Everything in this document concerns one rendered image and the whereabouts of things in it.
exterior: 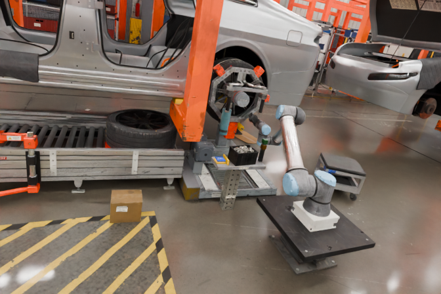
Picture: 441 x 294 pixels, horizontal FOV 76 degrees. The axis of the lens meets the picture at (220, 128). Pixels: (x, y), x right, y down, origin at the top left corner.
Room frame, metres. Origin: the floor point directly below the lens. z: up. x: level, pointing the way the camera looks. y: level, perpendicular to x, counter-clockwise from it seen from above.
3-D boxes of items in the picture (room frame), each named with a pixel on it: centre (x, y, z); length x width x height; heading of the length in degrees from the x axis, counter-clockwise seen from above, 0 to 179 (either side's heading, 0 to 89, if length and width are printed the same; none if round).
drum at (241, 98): (2.70, -0.12, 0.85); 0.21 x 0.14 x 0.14; 23
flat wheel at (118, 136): (2.54, 0.74, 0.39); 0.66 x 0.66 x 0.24
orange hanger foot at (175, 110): (2.58, 0.38, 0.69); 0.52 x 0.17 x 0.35; 23
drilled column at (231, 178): (2.12, -0.17, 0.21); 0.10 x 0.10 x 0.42; 23
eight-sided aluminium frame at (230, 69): (2.77, -0.10, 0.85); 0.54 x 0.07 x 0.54; 113
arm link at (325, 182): (1.75, -0.76, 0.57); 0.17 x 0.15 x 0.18; 102
